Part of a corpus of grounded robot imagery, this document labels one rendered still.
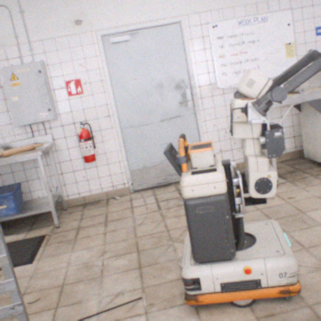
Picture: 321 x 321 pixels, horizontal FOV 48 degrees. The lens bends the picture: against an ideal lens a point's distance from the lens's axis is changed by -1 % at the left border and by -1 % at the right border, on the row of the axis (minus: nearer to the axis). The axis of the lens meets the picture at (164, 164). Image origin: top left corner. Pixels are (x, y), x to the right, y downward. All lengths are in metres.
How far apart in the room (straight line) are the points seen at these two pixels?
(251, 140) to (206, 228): 0.56
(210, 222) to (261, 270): 0.39
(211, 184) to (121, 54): 3.05
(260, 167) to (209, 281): 0.71
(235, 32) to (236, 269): 3.45
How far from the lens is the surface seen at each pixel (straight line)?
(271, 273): 2.19
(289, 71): 2.43
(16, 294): 1.40
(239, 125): 2.12
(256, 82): 2.09
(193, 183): 1.99
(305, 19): 5.38
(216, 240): 2.11
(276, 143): 2.12
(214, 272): 2.16
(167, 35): 4.83
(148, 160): 4.83
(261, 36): 5.10
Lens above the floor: 1.33
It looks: 13 degrees down
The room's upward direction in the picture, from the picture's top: 11 degrees counter-clockwise
